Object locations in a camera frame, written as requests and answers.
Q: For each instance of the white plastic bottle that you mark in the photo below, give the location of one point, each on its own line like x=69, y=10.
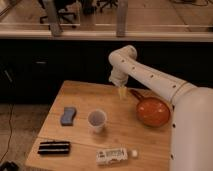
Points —
x=114, y=155

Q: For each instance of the black ridged block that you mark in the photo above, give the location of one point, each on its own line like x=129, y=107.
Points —
x=54, y=147

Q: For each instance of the wooden table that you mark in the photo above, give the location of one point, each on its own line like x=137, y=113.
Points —
x=122, y=129

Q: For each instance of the black office chair left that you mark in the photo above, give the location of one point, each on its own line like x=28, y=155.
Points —
x=62, y=10

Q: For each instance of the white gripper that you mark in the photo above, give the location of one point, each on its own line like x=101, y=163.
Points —
x=119, y=79

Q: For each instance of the blue sponge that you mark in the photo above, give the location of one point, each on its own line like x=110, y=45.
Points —
x=68, y=116

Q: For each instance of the black office chair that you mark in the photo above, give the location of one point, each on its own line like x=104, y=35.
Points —
x=107, y=2
x=62, y=10

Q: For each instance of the black object floor corner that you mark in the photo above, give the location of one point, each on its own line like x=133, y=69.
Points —
x=9, y=166

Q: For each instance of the grey metal post right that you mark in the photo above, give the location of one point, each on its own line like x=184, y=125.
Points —
x=121, y=18

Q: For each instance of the orange bowl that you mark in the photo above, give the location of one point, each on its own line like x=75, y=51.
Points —
x=152, y=112

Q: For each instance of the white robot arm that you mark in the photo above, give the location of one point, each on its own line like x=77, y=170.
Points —
x=192, y=124

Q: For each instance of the grey metal post left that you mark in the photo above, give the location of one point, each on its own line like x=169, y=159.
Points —
x=53, y=18

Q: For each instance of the black office chair right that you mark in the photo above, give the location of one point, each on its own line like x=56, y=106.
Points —
x=107, y=2

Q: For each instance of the grey metal post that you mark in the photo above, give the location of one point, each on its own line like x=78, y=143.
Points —
x=121, y=18
x=53, y=18

